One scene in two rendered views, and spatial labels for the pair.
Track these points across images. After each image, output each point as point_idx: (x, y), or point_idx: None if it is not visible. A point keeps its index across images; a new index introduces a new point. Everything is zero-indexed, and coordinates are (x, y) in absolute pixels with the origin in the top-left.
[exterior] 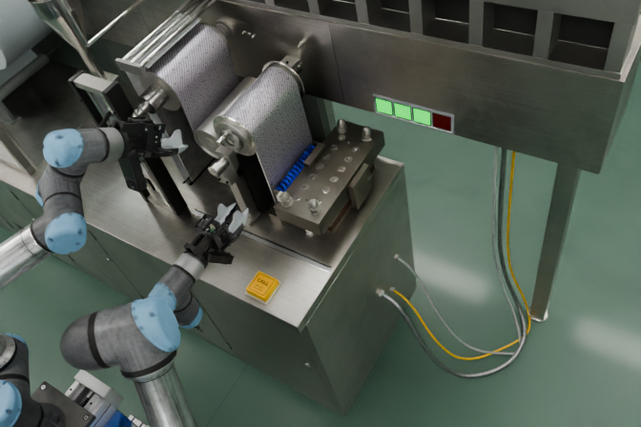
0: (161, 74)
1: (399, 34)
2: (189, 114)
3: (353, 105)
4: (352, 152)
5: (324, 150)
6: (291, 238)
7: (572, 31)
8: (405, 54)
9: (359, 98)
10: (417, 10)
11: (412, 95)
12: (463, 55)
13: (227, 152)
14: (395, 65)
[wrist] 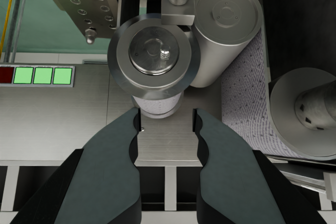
0: (295, 154)
1: (31, 161)
2: (261, 67)
3: (100, 66)
4: (86, 17)
5: None
6: None
7: None
8: (27, 141)
9: (91, 76)
10: (7, 190)
11: (30, 95)
12: None
13: (168, 19)
14: (41, 126)
